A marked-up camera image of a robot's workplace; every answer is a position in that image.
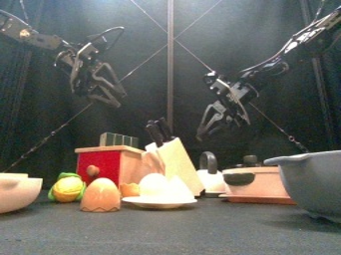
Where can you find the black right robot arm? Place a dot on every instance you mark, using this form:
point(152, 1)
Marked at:
point(295, 42)

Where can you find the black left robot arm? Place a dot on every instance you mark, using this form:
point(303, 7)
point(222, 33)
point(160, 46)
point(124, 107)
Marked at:
point(27, 32)

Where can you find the white pointed toy egg half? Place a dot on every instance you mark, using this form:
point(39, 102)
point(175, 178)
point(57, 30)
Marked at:
point(178, 190)

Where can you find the white round plate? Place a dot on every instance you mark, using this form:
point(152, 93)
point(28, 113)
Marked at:
point(159, 202)

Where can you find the small orange egg shell piece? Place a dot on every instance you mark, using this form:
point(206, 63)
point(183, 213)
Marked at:
point(129, 190)

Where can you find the tan toy egg shell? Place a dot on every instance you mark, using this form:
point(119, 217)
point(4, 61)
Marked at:
point(100, 196)

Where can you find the grey toy bread slices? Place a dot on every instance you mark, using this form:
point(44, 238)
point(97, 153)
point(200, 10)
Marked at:
point(117, 139)

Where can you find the cream wooden knife block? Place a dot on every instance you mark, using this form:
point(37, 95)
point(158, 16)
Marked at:
point(179, 162)

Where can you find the wooden toy pot with lid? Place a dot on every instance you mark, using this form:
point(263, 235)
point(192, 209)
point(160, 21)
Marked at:
point(257, 186)

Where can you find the red wooden toy toaster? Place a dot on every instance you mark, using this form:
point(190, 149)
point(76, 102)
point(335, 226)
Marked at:
point(111, 164)

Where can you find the grey blue bowl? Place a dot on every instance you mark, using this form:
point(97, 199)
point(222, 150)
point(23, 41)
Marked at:
point(310, 183)

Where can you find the yellow green toy corn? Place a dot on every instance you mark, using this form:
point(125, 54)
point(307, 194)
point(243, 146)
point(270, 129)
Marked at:
point(67, 189)

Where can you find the white bowl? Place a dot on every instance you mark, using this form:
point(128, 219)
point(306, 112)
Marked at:
point(16, 192)

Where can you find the vertical metal frame pole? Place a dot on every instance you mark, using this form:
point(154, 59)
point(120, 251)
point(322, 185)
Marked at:
point(170, 66)

